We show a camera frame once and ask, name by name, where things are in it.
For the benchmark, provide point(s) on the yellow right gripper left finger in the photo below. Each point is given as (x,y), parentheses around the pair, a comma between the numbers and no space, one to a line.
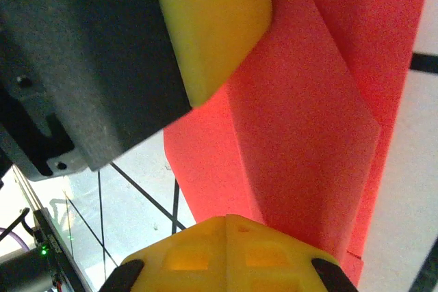
(184,264)

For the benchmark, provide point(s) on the long aluminium mounting rail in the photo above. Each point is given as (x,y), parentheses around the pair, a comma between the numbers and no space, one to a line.
(27,187)

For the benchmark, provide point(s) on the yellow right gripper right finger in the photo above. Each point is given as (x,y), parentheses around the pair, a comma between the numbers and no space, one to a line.
(273,264)

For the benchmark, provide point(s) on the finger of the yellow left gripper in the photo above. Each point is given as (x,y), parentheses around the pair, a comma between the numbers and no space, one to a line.
(219,25)

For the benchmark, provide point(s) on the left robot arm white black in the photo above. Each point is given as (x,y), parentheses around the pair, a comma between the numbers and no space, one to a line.
(24,271)

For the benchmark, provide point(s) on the red cloth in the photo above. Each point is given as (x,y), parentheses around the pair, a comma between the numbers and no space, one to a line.
(291,134)

